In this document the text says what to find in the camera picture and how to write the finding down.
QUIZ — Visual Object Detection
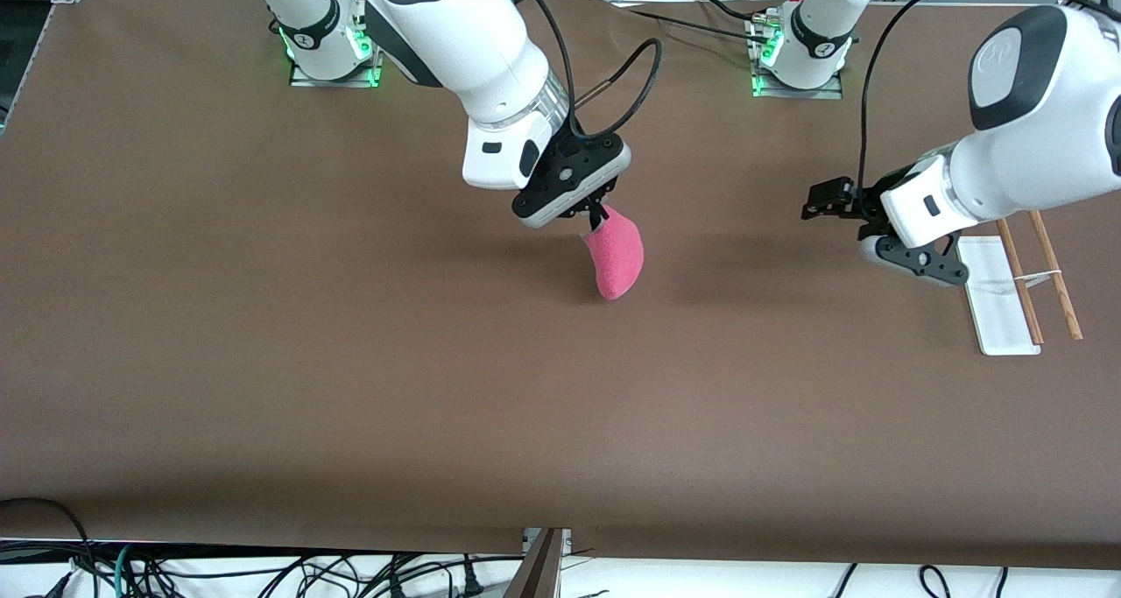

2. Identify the brown table cover sheet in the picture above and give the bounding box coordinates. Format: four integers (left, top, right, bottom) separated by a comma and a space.
0, 0, 1121, 571

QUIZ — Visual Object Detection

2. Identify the short black cable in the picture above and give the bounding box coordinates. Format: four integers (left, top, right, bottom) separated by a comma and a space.
696, 0, 772, 24

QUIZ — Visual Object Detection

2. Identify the long black cable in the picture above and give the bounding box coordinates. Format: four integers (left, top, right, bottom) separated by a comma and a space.
596, 0, 777, 46

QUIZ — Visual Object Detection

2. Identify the pink towel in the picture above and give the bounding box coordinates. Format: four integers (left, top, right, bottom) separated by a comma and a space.
582, 206, 645, 301

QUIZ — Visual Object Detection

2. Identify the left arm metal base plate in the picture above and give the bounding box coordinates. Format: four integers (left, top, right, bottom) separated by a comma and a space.
751, 20, 844, 100

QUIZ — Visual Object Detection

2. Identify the wooden chopsticks pair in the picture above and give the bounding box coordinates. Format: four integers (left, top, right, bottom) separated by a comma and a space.
955, 210, 1084, 356

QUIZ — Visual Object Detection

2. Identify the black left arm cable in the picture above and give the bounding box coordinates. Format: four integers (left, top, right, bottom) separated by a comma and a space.
861, 0, 1121, 198

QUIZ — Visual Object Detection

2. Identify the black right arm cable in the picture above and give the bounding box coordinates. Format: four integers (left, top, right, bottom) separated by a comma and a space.
517, 0, 662, 144

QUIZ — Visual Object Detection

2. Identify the metal table frame bracket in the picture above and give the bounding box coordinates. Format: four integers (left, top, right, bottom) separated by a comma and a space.
508, 528, 572, 598

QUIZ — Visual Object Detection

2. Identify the black cable with plug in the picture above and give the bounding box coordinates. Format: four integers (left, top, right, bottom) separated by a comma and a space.
442, 556, 484, 597

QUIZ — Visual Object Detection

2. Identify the teal cable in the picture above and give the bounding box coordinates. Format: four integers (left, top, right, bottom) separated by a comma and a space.
112, 544, 137, 598

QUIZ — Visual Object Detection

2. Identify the thick black looped cable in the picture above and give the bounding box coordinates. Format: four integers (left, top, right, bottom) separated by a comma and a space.
0, 497, 99, 598

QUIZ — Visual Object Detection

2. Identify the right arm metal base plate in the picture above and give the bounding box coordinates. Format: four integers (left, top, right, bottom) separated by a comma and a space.
289, 7, 387, 88

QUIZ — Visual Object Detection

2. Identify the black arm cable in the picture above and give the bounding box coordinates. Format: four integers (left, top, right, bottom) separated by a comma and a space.
517, 0, 662, 144
861, 0, 1121, 198

